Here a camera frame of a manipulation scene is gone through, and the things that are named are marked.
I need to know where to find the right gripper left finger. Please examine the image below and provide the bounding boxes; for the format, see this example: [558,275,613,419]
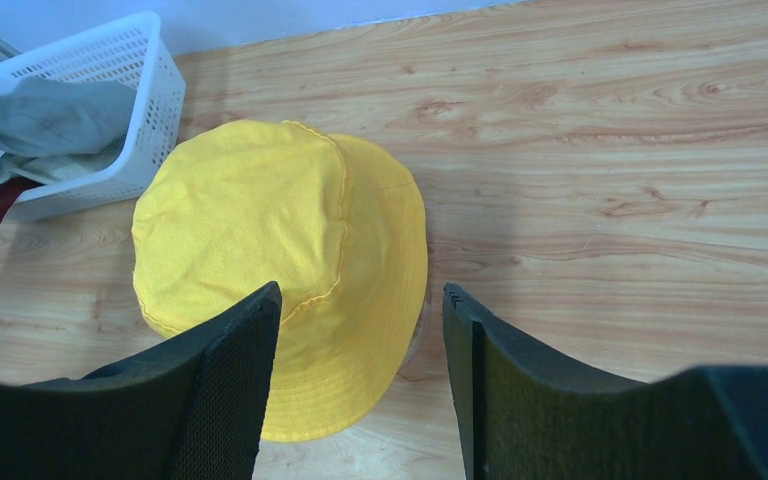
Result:
[0,282,282,479]

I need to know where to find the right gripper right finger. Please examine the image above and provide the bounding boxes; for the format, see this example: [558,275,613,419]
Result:
[442,283,768,479]

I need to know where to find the yellow hat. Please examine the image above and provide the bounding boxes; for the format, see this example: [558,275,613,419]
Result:
[132,120,429,443]

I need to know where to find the grey hat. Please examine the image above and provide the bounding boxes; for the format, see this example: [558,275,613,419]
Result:
[0,77,136,185]

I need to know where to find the white plastic basket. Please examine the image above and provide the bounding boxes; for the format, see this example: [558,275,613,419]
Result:
[0,10,187,223]

